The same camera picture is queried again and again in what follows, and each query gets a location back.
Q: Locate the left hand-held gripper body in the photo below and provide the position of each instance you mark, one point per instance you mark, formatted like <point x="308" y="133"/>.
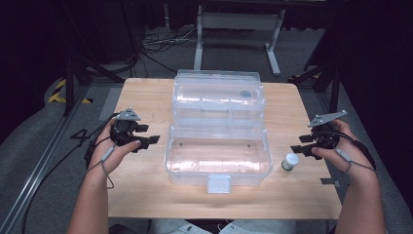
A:
<point x="125" y="133"/>

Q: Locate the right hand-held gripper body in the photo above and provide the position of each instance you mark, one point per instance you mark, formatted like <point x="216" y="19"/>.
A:
<point x="324" y="138"/>

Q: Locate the small white bottle green label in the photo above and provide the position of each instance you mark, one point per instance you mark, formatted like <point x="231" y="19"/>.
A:
<point x="290" y="161"/>

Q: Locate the clear plastic storage box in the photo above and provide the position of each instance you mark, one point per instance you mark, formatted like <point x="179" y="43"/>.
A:
<point x="217" y="156"/>

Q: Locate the person's left hand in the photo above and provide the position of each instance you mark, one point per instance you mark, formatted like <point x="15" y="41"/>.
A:
<point x="102" y="156"/>

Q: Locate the person's right hand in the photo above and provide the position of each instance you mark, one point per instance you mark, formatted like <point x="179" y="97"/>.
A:
<point x="352" y="156"/>

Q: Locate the black metal stand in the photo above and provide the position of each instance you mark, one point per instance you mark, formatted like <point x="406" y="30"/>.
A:
<point x="334" y="91"/>
<point x="69" y="87"/>

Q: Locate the yellow black floor tape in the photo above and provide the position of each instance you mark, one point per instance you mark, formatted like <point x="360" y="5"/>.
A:
<point x="55" y="96"/>

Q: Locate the person's light grey trousers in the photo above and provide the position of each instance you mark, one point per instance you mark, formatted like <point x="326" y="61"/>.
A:
<point x="259" y="228"/>

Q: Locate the aluminium floor rail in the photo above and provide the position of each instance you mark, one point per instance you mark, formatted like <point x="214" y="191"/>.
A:
<point x="389" y="195"/>
<point x="39" y="169"/>

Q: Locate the white metal table frame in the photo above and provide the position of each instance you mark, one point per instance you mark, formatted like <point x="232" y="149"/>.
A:
<point x="238" y="21"/>

